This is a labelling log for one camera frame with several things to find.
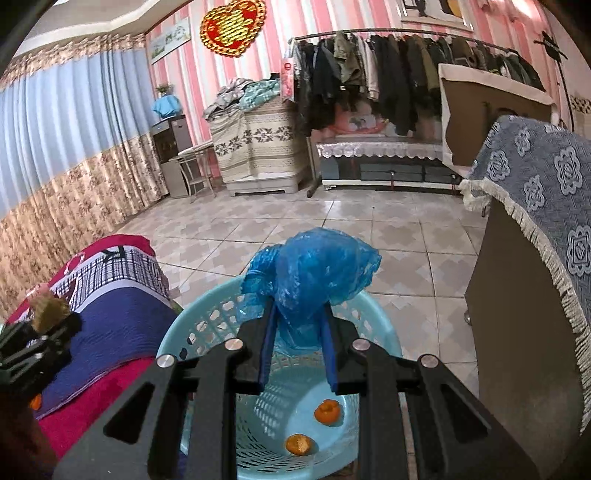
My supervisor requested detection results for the pink hanging packet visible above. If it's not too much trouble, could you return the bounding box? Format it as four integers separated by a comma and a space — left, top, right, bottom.
281, 58, 297, 104

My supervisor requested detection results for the framed wall picture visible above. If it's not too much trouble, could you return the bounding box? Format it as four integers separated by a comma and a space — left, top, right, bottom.
399, 0, 476, 32

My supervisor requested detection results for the brown spongy piece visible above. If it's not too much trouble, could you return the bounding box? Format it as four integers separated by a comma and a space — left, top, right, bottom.
28, 293, 71, 332

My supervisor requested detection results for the brown wooden cabinet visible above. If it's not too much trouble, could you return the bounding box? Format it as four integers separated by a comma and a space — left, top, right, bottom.
464, 198, 587, 480

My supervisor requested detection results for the blue fringed floral cloth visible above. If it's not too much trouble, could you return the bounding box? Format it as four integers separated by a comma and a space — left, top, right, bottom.
459, 114, 591, 352

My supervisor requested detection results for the small folding table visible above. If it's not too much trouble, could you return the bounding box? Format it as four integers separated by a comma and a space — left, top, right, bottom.
168, 143, 218, 204

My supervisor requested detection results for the cabinet with patterned cover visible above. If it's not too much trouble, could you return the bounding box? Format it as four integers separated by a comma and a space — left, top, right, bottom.
210, 99, 311, 195

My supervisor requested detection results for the metal clothes rack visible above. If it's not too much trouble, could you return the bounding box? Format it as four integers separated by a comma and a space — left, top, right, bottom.
288, 28, 546, 199

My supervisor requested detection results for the brown wooden board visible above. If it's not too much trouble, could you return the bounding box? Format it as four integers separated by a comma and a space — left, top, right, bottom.
438, 63, 554, 178

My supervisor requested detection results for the white lace cloth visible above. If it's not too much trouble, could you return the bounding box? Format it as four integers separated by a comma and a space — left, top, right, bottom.
316, 141, 444, 160

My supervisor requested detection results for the long landscape wall picture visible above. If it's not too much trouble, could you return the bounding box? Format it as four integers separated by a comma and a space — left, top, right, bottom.
150, 17, 191, 64

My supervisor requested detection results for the grey water dispenser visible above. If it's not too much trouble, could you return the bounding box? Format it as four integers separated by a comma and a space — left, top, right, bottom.
150, 114, 192, 199

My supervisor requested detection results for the red heart wall decoration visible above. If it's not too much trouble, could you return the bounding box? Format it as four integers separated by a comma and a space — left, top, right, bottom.
199, 0, 267, 58

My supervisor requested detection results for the blue plastic bag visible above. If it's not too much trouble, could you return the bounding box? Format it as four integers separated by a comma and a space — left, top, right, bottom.
240, 227, 383, 356

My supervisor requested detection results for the light blue plastic basket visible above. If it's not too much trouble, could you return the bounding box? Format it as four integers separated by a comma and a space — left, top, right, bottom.
156, 277, 403, 480

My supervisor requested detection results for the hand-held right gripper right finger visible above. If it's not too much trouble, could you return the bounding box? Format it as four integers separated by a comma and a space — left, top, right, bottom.
321, 302, 541, 480

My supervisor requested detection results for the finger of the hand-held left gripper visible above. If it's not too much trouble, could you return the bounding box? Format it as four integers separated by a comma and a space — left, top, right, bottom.
0, 314, 83, 398

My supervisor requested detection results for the low glass cabinet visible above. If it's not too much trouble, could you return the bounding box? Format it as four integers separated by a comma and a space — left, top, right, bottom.
316, 141, 462, 191

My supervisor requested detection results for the row of hanging clothes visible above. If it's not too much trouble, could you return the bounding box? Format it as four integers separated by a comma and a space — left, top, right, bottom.
292, 31, 546, 137

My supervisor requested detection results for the plant with blue cover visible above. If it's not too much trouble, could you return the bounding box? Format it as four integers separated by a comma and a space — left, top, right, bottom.
152, 83, 182, 120

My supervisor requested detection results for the black stand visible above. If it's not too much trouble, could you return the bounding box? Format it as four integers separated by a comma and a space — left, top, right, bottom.
533, 30, 575, 130

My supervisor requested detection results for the blue and floral curtain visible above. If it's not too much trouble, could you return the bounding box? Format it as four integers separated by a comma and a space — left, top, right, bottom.
0, 34, 169, 319

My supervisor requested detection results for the pile of folded clothes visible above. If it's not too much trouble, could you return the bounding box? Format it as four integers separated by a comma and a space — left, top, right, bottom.
203, 76, 283, 121

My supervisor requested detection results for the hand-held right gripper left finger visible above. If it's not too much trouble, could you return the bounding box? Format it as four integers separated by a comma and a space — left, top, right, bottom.
53, 302, 282, 480

